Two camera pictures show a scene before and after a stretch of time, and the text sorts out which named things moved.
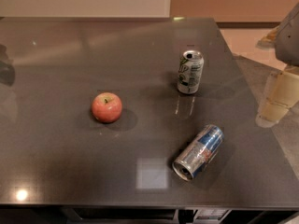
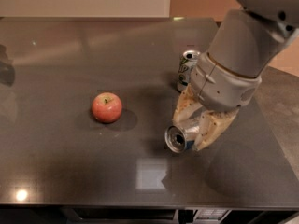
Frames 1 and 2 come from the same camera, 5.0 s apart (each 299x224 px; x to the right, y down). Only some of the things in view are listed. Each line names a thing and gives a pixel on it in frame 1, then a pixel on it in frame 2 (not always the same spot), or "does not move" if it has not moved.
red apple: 106,107 does not move
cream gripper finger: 280,93 to 218,89
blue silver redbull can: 198,153 to 176,140
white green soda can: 190,72 does not move
